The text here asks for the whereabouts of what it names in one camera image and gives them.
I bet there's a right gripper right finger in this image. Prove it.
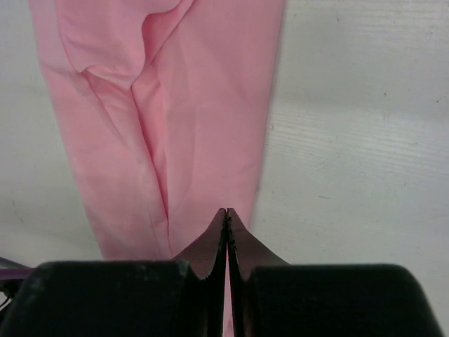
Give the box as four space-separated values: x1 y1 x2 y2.
227 209 443 336

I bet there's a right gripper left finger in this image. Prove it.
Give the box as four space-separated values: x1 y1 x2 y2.
1 209 227 336

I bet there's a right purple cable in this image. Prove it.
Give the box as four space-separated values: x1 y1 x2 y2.
0 256 34 282

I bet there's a pink t shirt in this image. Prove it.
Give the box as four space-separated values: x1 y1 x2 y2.
27 0 287 337

